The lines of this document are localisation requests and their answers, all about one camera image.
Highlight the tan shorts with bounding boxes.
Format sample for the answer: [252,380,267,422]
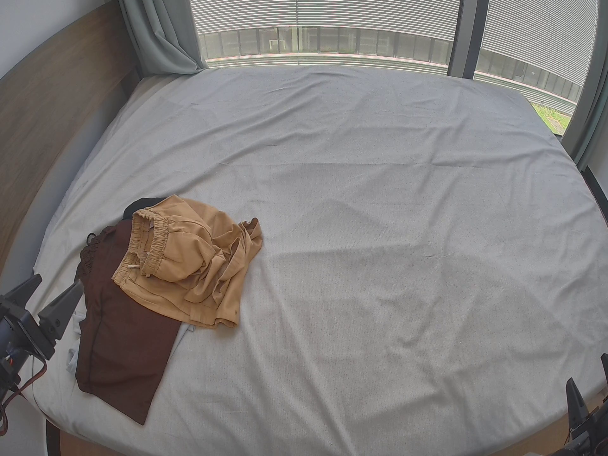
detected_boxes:
[111,195,263,329]

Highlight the window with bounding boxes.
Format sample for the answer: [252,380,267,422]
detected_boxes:
[183,0,599,136]

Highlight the bed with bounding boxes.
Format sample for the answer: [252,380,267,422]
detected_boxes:
[0,0,608,456]

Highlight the black garment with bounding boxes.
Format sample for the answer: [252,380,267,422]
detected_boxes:
[123,198,164,222]

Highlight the brown shorts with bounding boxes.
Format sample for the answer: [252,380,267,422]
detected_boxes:
[76,220,183,426]

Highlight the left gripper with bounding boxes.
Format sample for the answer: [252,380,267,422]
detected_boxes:
[0,274,85,361]

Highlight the white garment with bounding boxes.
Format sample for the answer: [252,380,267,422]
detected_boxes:
[64,302,198,374]

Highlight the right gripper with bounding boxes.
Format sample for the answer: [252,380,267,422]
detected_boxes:
[565,352,608,447]

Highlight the grey-green curtain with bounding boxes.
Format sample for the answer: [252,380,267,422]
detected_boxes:
[572,0,608,172]
[113,0,210,75]

